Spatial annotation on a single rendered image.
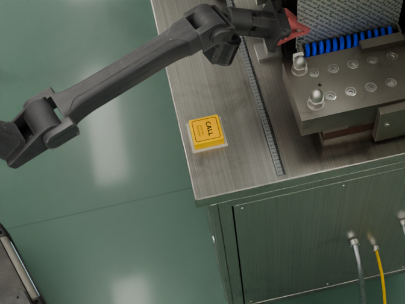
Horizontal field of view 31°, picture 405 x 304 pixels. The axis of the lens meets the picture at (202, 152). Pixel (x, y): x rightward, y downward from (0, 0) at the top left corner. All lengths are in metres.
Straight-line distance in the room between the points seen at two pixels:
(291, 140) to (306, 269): 0.59
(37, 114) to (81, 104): 0.09
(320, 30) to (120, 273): 1.25
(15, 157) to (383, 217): 0.99
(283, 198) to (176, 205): 0.97
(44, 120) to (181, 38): 0.31
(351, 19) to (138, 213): 1.27
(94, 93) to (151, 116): 1.41
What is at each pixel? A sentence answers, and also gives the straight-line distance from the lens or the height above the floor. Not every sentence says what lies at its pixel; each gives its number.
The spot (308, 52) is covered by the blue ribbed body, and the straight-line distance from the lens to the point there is 1.64.
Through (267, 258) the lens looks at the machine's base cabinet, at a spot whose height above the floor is 0.47.
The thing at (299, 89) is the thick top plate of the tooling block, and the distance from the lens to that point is 1.59.
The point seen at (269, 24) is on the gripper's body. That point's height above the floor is 1.14.
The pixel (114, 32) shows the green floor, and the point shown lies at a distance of 3.11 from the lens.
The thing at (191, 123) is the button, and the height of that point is 0.92.
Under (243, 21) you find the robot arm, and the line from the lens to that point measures 1.52.
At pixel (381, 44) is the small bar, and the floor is 1.05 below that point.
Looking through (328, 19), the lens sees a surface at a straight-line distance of 1.62.
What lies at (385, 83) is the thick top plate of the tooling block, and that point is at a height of 1.03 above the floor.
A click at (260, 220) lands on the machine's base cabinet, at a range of 1.78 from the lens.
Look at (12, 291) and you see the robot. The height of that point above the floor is 0.24.
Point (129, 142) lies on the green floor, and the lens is 2.78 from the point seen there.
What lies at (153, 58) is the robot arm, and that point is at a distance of 1.44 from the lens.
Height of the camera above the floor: 2.33
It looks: 59 degrees down
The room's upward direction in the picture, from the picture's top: 10 degrees counter-clockwise
